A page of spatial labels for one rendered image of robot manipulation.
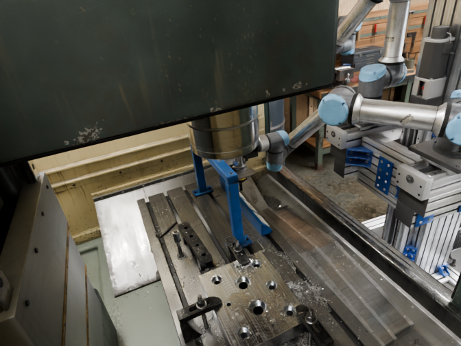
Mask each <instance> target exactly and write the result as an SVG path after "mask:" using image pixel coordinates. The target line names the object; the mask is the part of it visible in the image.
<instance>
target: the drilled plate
mask: <svg viewBox="0 0 461 346"><path fill-rule="evenodd" d="M251 260H252V261H251ZM250 261H251V262H252V263H251V266H253V267H251V266H249V267H247V268H246V269H245V267H244V268H241V265H240V263H239V262H238V261H237V260H236V261H234V262H231V263H230V264H227V265H224V266H221V267H219V268H216V269H214V270H211V271H209V272H207V273H204V274H202V275H199V276H198V277H199V280H200V286H201V288H202V290H203V293H204V295H205V297H206V298H207V297H221V298H222V300H223V301H222V300H221V301H222V304H221V305H220V306H219V307H218V308H216V309H214V310H212V313H213V315H214V317H215V320H216V321H217V324H218V326H219V328H220V331H221V333H222V336H223V337H224V340H225V342H226V344H227V346H279V345H281V344H283V343H285V342H287V341H289V340H291V339H293V338H294V337H296V336H298V335H300V334H302V333H304V332H306V331H308V330H307V328H306V327H305V326H304V324H303V323H302V321H301V320H300V319H299V317H298V316H297V314H296V313H295V311H296V309H295V308H294V306H295V307H296V306H298V305H302V304H301V303H300V301H299V300H298V299H297V298H296V296H295V295H294V293H293V292H292V291H291V290H290V289H289V287H288V286H287V284H286V283H285V282H284V281H283V279H282V278H281V276H280V275H279V274H278V273H277V271H276V270H275V269H274V267H273V266H272V265H271V263H270V262H269V261H268V259H267V258H266V257H265V255H264V254H263V253H262V252H261V251H259V252H256V253H253V254H252V255H249V256H248V262H250ZM238 265H239V266H238ZM248 265H249V263H248V264H246V265H244V266H248ZM260 266H262V267H261V268H257V269H255V270H254V268H255V267H260ZM236 267H237V268H236ZM242 267H243V266H242ZM238 268H239V269H238ZM237 270H238V271H237ZM245 270H246V271H245ZM215 275H216V277H215ZM217 275H219V276H220V275H222V277H218V276H217ZM240 276H241V277H240ZM250 276H251V277H250ZM247 277H248V278H247ZM222 278H223V279H222ZM249 278H251V279H252V280H251V279H250V280H251V281H252V283H251V281H250V280H249ZM256 280H257V281H256ZM220 282H221V283H220ZM271 291H272V292H271ZM270 294H271V295H270ZM276 295H277V297H276ZM279 295H280V296H279ZM284 296H285V297H284ZM258 298H259V299H258ZM260 298H262V299H263V300H265V301H263V300H260ZM285 298H286V299H285ZM256 299H258V300H256ZM251 300H254V301H251ZM255 300H256V301H255ZM233 301H234V302H233ZM251 302H252V303H251ZM266 302H267V305H266ZM282 302H283V303H282ZM249 303H250V305H249V308H248V304H249ZM278 303H280V304H279V305H277V304H278ZM286 303H288V304H289V306H288V305H286ZM292 304H293V306H292ZM268 306H269V307H268ZM270 307H271V308H270ZM281 307H282V308H281ZM283 307H284V308H283ZM237 308H239V309H238V310H237ZM245 309H247V310H245ZM270 310H271V311H270ZM266 311H267V313H266ZM250 312H251V313H250ZM281 312H283V313H285V316H284V314H283V315H281ZM265 313H266V314H265ZM257 314H259V315H258V316H257ZM253 315H254V316H253ZM286 315H287V316H288V315H289V316H288V318H287V316H286ZM291 316H292V317H293V318H292V317H291ZM281 319H284V320H285V321H280V320H281ZM287 319H288V320H287ZM270 320H271V321H270ZM272 321H275V322H274V323H273V322H272ZM275 323H276V324H275ZM244 324H246V325H245V326H244V327H242V325H244ZM267 325H268V326H267ZM264 326H267V327H265V328H264ZM275 326H277V327H278V328H276V327H275ZM249 327H250V328H249ZM236 328H237V329H236ZM250 330H251V331H250ZM250 332H251V334H250ZM247 337H249V338H247ZM245 338H246V339H245ZM240 339H241V340H240ZM244 339H245V340H244Z"/></svg>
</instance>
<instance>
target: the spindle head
mask: <svg viewBox="0 0 461 346"><path fill-rule="evenodd" d="M339 2H340V0H0V168H3V167H6V166H10V165H15V164H18V163H23V162H26V161H31V160H34V159H40V158H43V157H48V156H51V155H55V154H60V153H63V152H68V151H72V150H77V149H80V148H85V147H88V146H93V145H97V144H100V143H105V142H108V141H113V140H116V139H121V138H125V137H130V136H133V135H138V134H141V133H145V132H150V131H153V130H158V129H162V128H166V127H170V126H175V125H178V124H183V123H187V122H192V121H195V120H198V119H203V118H206V117H212V116H215V115H220V114H223V113H228V112H231V111H236V110H240V109H243V108H248V107H251V106H256V105H260V104H265V103H268V102H273V101H277V100H282V99H285V98H288V97H293V96H296V95H302V94H305V93H310V92H313V91H318V90H321V89H327V88H330V87H332V86H333V85H332V83H334V75H335V55H336V45H337V33H338V13H339Z"/></svg>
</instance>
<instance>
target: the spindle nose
mask: <svg viewBox="0 0 461 346"><path fill-rule="evenodd" d="M187 130H188V134H189V141H190V144H191V147H192V150H193V152H194V153H195V154H196V155H198V156H199V157H202V158H204V159H210V160H227V159H235V158H238V157H242V156H244V155H246V154H248V153H250V152H252V151H253V150H254V149H255V148H256V147H257V146H258V144H259V116H258V105H256V106H251V107H248V108H243V109H240V110H236V111H231V112H228V113H223V114H220V115H215V116H212V117H206V118H203V119H198V120H195V121H192V122H187Z"/></svg>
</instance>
